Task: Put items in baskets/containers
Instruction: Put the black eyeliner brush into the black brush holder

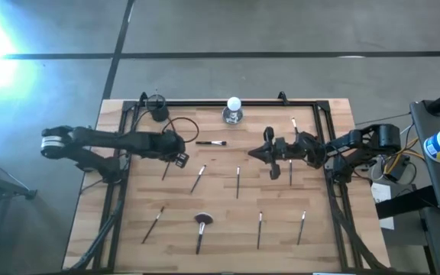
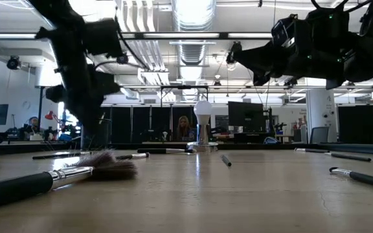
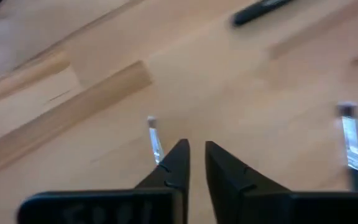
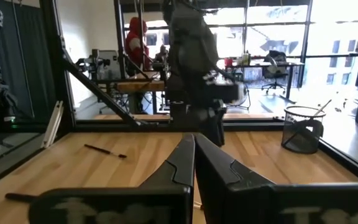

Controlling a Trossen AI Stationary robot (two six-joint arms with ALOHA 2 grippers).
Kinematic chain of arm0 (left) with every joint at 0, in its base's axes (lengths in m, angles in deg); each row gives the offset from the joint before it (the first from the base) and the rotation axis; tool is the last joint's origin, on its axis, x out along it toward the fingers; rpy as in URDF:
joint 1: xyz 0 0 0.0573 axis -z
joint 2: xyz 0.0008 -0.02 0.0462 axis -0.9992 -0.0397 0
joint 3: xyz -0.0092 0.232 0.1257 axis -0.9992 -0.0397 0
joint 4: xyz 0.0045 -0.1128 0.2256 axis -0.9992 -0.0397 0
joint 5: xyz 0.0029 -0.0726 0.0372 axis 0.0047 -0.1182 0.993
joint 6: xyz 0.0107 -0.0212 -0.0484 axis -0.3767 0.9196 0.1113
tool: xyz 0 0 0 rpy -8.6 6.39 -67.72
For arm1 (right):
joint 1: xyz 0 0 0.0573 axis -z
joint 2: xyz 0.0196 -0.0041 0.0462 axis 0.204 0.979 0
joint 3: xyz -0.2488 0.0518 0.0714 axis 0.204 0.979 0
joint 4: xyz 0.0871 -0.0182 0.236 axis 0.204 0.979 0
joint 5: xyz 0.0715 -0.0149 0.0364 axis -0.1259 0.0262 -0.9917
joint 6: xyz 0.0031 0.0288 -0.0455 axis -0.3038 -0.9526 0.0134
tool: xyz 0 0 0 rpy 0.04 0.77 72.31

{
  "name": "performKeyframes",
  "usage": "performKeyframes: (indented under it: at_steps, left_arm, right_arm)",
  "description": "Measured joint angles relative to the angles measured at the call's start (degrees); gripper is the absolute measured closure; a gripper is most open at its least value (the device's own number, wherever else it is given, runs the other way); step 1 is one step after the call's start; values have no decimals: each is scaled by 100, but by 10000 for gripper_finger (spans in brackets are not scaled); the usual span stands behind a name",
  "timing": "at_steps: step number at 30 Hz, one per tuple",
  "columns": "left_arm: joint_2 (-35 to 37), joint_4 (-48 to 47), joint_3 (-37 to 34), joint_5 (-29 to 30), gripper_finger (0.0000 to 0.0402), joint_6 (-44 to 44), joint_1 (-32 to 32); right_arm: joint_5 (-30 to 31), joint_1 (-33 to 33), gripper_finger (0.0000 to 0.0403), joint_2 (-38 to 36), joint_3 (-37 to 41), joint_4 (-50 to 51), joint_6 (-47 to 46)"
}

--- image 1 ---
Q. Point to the black clamp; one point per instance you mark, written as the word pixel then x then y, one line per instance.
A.
pixel 283 98
pixel 142 97

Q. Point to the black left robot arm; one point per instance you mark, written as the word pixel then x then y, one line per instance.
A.
pixel 101 139

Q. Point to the thick black makeup brush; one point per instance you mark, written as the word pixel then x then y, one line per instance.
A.
pixel 211 143

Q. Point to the small white paper piece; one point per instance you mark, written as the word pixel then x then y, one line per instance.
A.
pixel 388 224

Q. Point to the fan makeup brush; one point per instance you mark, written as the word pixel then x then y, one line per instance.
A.
pixel 201 229

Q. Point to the black flat bar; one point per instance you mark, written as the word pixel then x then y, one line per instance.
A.
pixel 403 202

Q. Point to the black power box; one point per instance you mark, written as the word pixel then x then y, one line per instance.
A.
pixel 397 170

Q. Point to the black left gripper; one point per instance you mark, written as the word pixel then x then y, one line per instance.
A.
pixel 168 144

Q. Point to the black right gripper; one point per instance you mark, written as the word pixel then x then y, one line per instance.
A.
pixel 281 151

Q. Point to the black cylindrical cup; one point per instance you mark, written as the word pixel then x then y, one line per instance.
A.
pixel 159 112

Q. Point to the white paper sheet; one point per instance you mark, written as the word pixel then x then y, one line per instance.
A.
pixel 380 193

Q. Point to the short makeup brush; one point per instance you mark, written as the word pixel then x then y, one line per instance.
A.
pixel 294 124

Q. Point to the white bulb on silver base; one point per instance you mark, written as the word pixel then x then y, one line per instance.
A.
pixel 233 110

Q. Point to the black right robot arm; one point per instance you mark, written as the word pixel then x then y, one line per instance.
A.
pixel 357 139

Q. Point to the thin black makeup brush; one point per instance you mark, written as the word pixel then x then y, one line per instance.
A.
pixel 165 172
pixel 301 227
pixel 259 230
pixel 290 173
pixel 153 225
pixel 238 182
pixel 198 178

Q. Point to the black metal table frame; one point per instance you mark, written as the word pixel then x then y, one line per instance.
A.
pixel 224 103

